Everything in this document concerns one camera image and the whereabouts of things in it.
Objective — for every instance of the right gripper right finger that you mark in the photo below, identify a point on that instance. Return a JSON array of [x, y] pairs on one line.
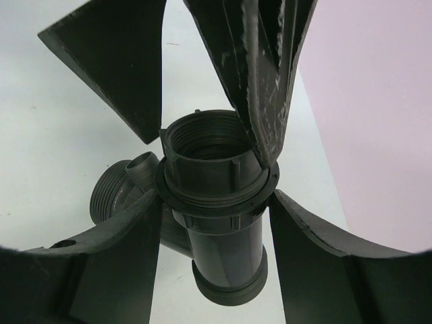
[[328, 275]]

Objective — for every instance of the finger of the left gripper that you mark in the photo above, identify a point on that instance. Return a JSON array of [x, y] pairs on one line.
[[255, 47], [114, 47]]

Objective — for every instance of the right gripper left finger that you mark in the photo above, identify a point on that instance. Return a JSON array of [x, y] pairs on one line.
[[103, 275]]

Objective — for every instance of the black pipe tee fitting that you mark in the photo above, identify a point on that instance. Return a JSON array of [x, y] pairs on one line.
[[212, 214]]

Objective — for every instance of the black threaded coupling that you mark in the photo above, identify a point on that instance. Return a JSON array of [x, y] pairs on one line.
[[209, 148]]

